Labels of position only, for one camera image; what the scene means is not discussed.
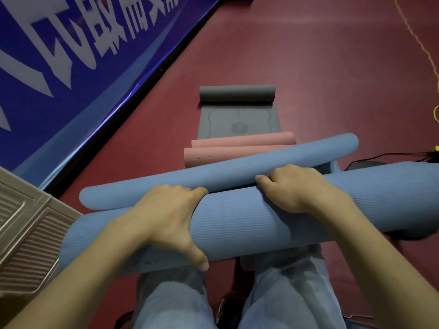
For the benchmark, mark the person's left forearm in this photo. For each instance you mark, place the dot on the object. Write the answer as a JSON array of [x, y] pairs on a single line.
[[75, 274]]

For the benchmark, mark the pink rolled yoga mat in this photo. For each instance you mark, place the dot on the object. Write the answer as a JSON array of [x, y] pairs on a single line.
[[219, 154], [247, 139]]

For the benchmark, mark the person's right forearm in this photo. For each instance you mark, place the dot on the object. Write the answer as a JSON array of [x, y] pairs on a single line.
[[384, 267]]

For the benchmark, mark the thin blue rolled yoga mat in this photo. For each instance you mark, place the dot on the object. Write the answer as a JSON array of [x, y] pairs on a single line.
[[226, 171]]

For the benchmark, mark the person's left thumb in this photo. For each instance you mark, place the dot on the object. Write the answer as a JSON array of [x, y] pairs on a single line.
[[193, 255]]

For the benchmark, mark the grey half-rolled yoga mat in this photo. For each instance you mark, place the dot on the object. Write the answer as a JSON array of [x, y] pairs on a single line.
[[236, 113]]

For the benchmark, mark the blue banner with white print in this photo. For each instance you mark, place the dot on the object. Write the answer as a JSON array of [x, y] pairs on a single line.
[[68, 65]]

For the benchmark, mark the person's left leg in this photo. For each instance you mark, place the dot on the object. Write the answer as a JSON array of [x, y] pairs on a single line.
[[171, 301]]

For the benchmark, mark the person's right leg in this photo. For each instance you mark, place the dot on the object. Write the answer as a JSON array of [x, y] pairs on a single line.
[[291, 291]]

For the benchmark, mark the person's right hand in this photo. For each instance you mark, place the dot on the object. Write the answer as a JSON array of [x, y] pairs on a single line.
[[298, 191]]

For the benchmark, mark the thick blue yoga mat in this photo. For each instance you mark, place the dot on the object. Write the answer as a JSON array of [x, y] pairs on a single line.
[[247, 222]]

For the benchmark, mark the person's left hand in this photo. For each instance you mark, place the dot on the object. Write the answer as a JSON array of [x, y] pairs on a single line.
[[161, 219]]

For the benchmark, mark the dark shoe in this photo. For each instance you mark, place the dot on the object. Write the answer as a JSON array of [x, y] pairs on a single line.
[[230, 310]]

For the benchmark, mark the person's right thumb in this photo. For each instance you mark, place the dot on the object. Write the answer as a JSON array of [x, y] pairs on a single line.
[[264, 186]]

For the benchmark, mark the person's leg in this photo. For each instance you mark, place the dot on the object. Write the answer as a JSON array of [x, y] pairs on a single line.
[[291, 291], [171, 301]]

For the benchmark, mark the beige ribbed plastic crate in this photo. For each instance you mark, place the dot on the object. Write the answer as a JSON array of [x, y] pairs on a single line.
[[27, 232]]

